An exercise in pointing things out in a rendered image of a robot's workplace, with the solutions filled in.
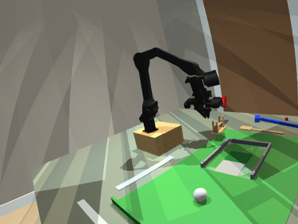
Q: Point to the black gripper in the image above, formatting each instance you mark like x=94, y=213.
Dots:
x=200, y=100

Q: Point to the green putting mat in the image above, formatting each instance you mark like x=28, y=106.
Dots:
x=267, y=199

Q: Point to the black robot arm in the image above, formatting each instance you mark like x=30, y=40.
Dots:
x=150, y=106

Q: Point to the blue golf putter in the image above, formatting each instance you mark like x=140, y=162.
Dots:
x=257, y=119

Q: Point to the white golf ball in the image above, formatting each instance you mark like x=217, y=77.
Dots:
x=200, y=194

